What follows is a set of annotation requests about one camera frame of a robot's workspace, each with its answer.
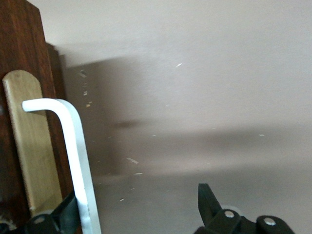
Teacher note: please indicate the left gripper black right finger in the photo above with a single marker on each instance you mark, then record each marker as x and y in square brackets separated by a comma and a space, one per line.
[219, 224]

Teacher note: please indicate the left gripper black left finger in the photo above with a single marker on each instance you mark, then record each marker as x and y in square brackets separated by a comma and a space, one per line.
[61, 221]

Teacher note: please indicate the dark brown wooden cabinet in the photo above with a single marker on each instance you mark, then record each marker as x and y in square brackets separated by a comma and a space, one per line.
[54, 73]

